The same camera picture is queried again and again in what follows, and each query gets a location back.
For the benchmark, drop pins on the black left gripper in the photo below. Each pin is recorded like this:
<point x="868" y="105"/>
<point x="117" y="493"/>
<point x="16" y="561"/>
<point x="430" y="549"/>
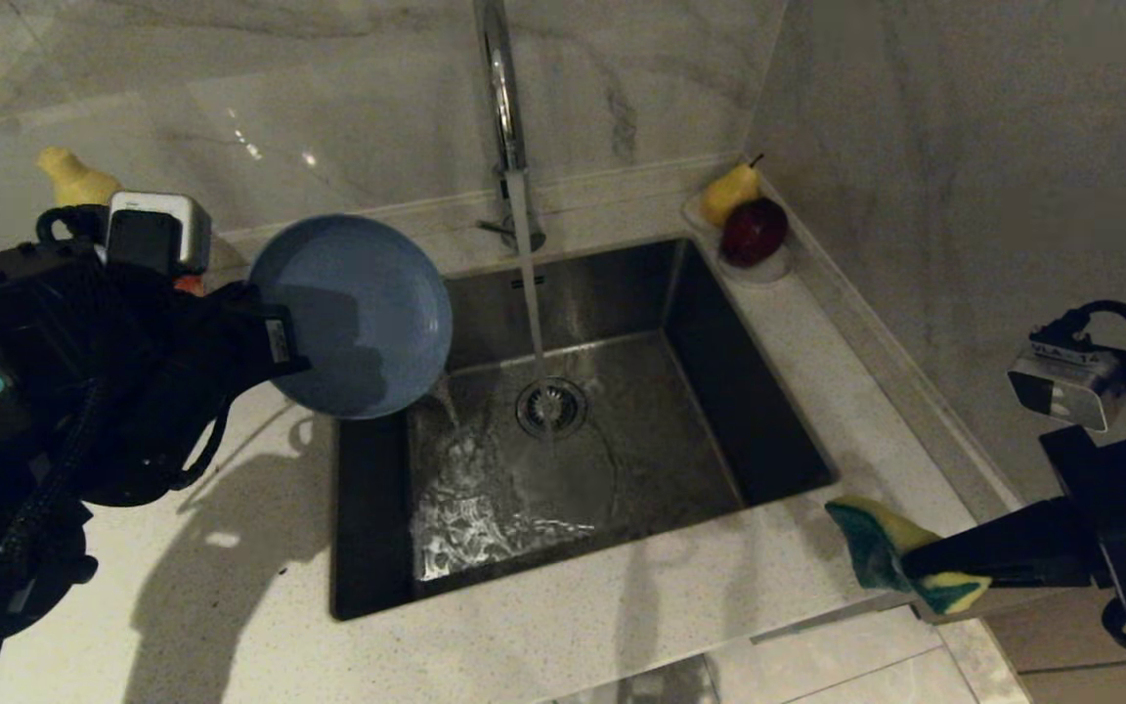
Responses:
<point x="201" y="362"/>

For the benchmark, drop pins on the grey blue plate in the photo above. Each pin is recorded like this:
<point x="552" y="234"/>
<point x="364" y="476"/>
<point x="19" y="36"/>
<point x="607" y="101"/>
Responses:
<point x="368" y="313"/>

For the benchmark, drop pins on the yellow green sponge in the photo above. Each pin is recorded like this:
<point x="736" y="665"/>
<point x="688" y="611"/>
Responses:
<point x="866" y="538"/>

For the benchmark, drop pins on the orange label dish soap bottle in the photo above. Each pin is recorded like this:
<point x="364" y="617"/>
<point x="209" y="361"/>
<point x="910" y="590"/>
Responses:
<point x="74" y="181"/>

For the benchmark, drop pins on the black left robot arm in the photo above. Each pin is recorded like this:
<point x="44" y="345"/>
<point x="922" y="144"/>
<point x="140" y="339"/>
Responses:
<point x="16" y="342"/>

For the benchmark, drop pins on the stainless steel sink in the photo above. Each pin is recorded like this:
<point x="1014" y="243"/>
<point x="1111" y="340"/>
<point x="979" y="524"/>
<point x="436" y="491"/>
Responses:
<point x="700" y="323"/>

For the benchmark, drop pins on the running water stream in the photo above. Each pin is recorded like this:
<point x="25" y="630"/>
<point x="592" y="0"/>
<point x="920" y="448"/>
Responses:
<point x="527" y="284"/>

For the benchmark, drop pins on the round metal drain strainer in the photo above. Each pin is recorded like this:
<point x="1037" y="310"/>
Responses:
<point x="563" y="416"/>

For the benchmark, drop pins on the chrome faucet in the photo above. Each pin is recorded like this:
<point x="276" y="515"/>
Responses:
<point x="504" y="98"/>

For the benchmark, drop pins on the small white dish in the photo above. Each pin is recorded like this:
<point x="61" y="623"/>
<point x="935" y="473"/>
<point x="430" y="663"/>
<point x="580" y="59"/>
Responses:
<point x="768" y="274"/>

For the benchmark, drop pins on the dark red apple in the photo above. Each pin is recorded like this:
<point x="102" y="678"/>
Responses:
<point x="752" y="235"/>

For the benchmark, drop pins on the yellow pear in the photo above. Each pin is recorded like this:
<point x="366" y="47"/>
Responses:
<point x="727" y="196"/>

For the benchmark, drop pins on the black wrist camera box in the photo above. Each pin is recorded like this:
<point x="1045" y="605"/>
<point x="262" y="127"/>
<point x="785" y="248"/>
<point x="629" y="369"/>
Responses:
<point x="157" y="230"/>
<point x="1061" y="386"/>

